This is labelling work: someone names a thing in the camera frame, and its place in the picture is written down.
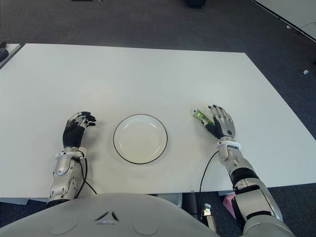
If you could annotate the grey side table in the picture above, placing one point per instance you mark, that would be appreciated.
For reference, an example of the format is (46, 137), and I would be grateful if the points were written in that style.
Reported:
(12, 53)

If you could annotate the pink box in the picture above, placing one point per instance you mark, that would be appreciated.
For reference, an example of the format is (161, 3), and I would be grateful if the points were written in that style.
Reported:
(229, 203)

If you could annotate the white plate black rim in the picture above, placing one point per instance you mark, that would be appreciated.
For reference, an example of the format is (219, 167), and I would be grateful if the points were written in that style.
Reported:
(140, 139)

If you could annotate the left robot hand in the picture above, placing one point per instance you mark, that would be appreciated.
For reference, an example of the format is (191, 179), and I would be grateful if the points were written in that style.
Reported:
(72, 135)

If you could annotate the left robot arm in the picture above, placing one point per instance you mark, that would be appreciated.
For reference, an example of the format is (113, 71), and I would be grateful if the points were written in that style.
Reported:
(63, 175)

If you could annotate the green white toothpaste tube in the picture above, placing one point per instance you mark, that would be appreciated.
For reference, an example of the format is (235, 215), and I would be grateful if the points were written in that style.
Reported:
(198, 114)

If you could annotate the grey robot torso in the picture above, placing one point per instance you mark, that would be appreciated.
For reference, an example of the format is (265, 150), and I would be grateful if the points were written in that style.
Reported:
(111, 217)

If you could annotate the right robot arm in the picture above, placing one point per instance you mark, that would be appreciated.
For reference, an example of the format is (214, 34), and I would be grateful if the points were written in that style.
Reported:
(247, 177)

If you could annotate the metal bracket under table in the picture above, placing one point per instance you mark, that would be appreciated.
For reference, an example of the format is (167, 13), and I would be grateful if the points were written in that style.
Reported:
(207, 214)

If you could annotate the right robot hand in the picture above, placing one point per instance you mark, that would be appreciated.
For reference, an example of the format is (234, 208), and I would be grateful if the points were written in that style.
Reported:
(223, 123)

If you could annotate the white background table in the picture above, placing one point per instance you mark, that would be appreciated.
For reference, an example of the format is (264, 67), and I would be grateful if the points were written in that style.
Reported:
(296, 12)

